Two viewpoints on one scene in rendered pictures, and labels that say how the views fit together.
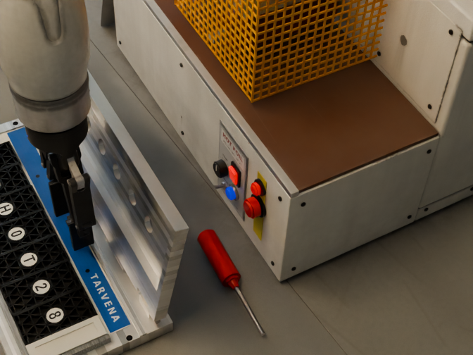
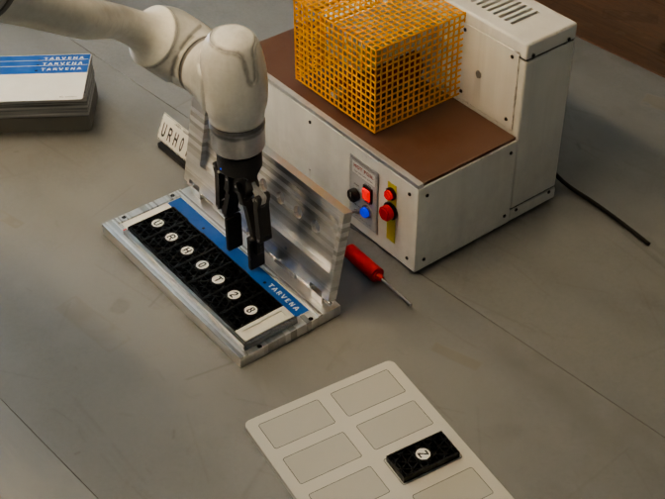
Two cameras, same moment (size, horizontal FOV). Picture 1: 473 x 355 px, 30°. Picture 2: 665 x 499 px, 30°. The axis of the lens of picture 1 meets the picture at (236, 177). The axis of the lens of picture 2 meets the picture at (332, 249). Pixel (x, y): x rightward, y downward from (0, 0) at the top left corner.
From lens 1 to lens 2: 1.05 m
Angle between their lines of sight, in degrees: 11
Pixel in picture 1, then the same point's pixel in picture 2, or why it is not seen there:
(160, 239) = (328, 233)
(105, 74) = not seen: hidden behind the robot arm
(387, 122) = (476, 136)
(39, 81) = (239, 115)
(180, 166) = not seen: hidden behind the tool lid
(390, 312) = (503, 281)
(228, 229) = (364, 247)
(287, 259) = (419, 249)
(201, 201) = not seen: hidden behind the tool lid
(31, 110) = (230, 142)
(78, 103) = (261, 134)
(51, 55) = (249, 94)
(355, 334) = (480, 298)
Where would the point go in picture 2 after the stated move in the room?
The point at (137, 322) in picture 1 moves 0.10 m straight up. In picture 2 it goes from (314, 308) to (313, 262)
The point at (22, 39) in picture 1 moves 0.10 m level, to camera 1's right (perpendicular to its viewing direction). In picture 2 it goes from (232, 83) to (297, 78)
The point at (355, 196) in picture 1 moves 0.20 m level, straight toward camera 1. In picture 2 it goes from (462, 192) to (461, 267)
